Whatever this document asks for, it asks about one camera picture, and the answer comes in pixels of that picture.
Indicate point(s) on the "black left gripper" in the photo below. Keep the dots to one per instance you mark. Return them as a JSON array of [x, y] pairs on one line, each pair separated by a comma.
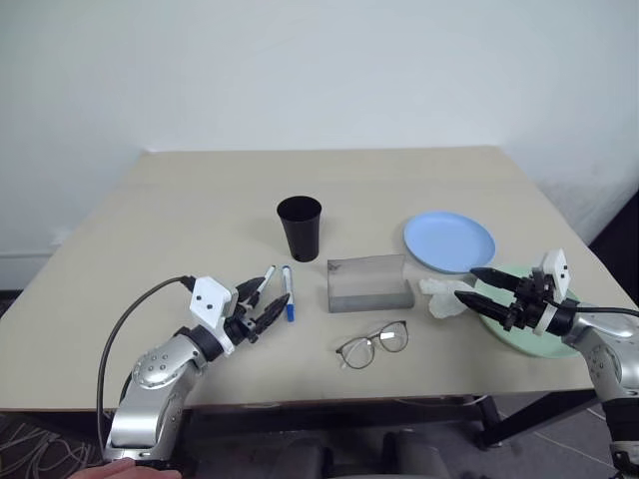
[[243, 324]]

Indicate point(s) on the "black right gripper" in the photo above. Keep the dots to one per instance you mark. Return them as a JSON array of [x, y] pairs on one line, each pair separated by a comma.
[[531, 302]]

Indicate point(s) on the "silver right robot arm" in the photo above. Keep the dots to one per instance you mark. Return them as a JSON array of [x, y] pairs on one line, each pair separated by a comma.
[[606, 359]]

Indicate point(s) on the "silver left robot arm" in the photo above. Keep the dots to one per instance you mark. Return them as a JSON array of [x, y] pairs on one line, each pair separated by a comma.
[[150, 371]]

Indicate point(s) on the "bare person hand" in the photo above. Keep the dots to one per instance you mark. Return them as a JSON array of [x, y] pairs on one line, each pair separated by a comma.
[[125, 471]]

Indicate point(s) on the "white marker with black cap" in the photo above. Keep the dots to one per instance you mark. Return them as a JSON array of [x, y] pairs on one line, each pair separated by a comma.
[[268, 279]]

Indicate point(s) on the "white marker with blue cap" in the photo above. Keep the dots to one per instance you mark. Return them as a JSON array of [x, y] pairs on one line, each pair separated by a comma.
[[289, 297]]

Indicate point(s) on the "crumpled white tissue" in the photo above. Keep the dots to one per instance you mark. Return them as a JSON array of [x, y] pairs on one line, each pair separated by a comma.
[[442, 297]]

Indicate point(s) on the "light green plate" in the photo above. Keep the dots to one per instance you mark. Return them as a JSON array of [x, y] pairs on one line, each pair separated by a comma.
[[524, 341]]

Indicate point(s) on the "light blue plate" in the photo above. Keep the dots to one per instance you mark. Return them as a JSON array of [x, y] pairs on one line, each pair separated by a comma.
[[447, 242]]

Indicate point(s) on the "black plastic cup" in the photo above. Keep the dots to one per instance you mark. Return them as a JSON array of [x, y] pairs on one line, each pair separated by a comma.
[[300, 232]]

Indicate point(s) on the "thin-rimmed eyeglasses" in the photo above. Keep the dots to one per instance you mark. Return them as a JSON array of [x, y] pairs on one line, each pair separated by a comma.
[[394, 338]]

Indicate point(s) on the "clear plastic box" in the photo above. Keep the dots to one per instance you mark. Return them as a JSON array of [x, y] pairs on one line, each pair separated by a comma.
[[369, 292]]

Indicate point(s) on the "dark rounded shape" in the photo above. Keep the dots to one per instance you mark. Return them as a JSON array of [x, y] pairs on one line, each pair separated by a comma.
[[417, 454]]

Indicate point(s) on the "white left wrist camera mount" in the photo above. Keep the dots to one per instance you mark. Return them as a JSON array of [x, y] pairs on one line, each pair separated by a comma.
[[209, 299]]

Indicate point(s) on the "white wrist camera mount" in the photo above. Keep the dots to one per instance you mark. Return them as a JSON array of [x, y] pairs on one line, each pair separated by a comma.
[[556, 267], [209, 299]]

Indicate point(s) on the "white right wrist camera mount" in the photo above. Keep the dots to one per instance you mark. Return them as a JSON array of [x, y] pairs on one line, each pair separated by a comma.
[[556, 267]]

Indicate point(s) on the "black metal table frame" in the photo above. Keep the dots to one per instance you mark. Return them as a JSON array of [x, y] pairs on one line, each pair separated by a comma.
[[349, 414]]

